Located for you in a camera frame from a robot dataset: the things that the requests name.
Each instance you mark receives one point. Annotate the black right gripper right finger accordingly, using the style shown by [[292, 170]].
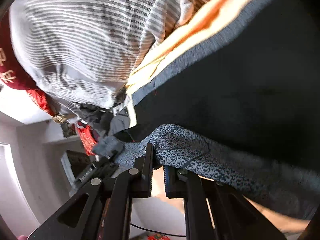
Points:
[[214, 210]]

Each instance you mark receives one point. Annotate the grey striped duvet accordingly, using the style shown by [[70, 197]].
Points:
[[83, 51]]

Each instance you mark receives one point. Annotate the dark grey jacket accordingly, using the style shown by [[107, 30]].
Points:
[[103, 121]]

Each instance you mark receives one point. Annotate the red fabric item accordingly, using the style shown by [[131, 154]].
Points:
[[86, 136]]

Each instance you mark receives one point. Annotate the peach bed sheet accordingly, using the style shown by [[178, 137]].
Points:
[[208, 21]]

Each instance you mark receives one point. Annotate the red embroidered cloth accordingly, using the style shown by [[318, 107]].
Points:
[[14, 76]]

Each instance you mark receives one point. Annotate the black pants with patterned band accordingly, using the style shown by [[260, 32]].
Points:
[[241, 107]]

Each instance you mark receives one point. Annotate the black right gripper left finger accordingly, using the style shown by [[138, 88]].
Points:
[[101, 209]]

